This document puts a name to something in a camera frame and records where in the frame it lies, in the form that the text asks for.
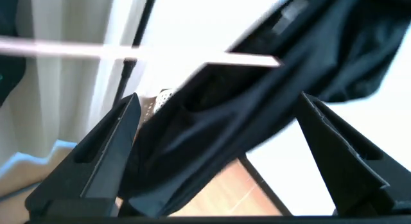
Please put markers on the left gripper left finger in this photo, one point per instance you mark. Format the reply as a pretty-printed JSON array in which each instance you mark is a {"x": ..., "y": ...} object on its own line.
[{"x": 96, "y": 169}]

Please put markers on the white laundry basket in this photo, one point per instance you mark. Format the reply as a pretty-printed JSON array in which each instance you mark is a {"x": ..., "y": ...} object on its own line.
[{"x": 163, "y": 99}]

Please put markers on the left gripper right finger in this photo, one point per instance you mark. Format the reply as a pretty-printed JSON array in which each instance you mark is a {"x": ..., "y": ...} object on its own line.
[{"x": 346, "y": 172}]

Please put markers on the black shorts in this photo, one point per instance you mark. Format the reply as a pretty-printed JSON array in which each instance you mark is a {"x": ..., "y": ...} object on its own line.
[{"x": 9, "y": 73}]

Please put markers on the beige curtain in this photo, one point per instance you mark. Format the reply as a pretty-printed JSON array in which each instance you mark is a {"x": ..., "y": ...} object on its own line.
[{"x": 64, "y": 105}]

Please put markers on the black garment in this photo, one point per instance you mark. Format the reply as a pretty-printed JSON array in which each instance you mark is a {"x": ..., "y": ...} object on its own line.
[{"x": 241, "y": 115}]

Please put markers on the pink clothes hanger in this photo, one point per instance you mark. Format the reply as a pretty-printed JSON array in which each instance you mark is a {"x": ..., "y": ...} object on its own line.
[{"x": 96, "y": 50}]

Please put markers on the black clothes rack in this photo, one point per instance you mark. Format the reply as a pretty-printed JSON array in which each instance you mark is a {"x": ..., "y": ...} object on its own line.
[{"x": 130, "y": 66}]

